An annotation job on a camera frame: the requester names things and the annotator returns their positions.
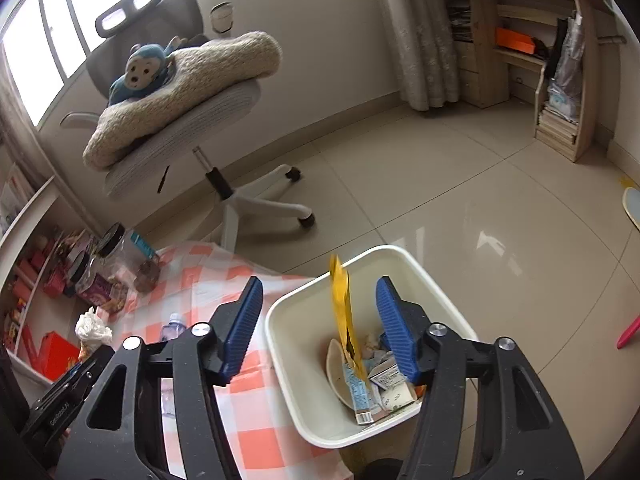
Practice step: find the red gift box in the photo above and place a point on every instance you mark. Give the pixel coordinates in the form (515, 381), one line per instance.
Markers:
(50, 355)

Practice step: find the pink stick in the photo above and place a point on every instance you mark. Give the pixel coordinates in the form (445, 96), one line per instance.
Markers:
(630, 332)

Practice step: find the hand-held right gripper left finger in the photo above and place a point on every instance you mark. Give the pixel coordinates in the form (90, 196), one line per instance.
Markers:
(242, 325)

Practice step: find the blue monkey plush toy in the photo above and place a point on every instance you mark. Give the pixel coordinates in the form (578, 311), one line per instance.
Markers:
(140, 72)

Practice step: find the clear jar black lid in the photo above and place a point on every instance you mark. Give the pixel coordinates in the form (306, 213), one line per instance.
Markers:
(130, 260)

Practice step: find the flat orange box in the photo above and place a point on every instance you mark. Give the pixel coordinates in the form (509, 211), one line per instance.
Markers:
(515, 40)

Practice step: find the window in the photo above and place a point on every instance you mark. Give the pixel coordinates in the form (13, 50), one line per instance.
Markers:
(75, 20)

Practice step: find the pale oval board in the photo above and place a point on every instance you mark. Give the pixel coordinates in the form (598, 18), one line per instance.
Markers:
(634, 210)

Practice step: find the wooden desk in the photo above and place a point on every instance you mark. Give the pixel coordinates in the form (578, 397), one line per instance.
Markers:
(482, 80)

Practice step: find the purple label nut jar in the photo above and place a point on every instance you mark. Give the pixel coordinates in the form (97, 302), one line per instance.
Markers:
(100, 290)

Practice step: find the white box blue edge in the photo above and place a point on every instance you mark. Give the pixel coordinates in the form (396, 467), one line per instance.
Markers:
(386, 372)

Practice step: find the silver bag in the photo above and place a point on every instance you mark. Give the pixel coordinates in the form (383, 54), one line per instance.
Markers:
(570, 60)

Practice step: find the sheer window curtain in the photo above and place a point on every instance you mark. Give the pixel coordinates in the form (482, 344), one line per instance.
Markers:
(17, 130)

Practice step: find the white plastic bin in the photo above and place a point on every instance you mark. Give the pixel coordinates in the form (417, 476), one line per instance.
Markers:
(310, 320)

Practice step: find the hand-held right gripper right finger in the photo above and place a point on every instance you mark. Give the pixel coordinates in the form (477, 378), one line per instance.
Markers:
(395, 330)

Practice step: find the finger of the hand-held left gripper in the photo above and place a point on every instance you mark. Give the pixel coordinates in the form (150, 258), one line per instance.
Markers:
(97, 360)

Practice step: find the stack of books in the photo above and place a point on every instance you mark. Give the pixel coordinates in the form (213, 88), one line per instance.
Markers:
(557, 127)

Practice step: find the clear plastic bottle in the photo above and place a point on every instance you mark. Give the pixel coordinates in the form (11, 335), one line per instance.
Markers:
(173, 327)

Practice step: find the orange peel piece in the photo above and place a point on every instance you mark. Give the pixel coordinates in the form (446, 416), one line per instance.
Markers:
(419, 391)

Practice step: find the grey office chair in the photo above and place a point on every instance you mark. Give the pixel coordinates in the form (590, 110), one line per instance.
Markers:
(210, 105)

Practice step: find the yellow snack packet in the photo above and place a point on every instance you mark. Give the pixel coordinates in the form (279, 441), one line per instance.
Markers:
(340, 290)

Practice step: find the white tissue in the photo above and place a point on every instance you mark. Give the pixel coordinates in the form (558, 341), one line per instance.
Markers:
(92, 327)

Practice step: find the blue milk carton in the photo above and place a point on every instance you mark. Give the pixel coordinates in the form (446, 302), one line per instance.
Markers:
(360, 395)

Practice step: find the orange white checkered tablecloth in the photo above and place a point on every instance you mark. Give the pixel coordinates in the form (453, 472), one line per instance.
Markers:
(260, 430)

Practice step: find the cream fluffy blanket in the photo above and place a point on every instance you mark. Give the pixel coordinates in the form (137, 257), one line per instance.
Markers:
(215, 70)

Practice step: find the stack of magazines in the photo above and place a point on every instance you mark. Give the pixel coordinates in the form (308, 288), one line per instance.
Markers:
(460, 22)

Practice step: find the patterned beige curtain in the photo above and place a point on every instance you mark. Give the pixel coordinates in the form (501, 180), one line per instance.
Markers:
(425, 35)

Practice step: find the white bookshelf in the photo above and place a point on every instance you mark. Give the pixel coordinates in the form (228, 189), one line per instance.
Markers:
(30, 210)

